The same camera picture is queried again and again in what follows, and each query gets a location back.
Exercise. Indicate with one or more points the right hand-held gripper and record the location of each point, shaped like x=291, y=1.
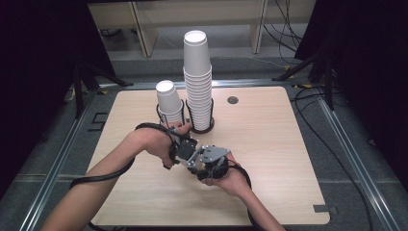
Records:
x=211, y=155

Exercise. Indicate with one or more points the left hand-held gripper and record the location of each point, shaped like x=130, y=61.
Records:
x=185, y=149

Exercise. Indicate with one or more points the stack of white paper cups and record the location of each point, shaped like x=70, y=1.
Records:
x=196, y=61
x=168, y=97

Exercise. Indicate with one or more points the person's left hand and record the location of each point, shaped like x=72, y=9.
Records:
x=150, y=139

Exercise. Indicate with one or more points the person's right hand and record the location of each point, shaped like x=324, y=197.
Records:
x=235, y=183

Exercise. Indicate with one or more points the dark round table grommet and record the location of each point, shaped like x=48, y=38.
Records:
x=232, y=100

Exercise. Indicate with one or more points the black metal stand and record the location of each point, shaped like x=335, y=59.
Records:
x=327, y=80
x=78, y=93

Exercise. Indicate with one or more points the dark curtain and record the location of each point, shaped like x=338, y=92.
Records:
x=35, y=64
x=369, y=48

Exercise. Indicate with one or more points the metal floor rail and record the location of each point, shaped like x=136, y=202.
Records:
x=240, y=83
x=54, y=170
x=356, y=163

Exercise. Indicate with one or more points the white desk frame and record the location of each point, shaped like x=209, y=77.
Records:
x=192, y=12

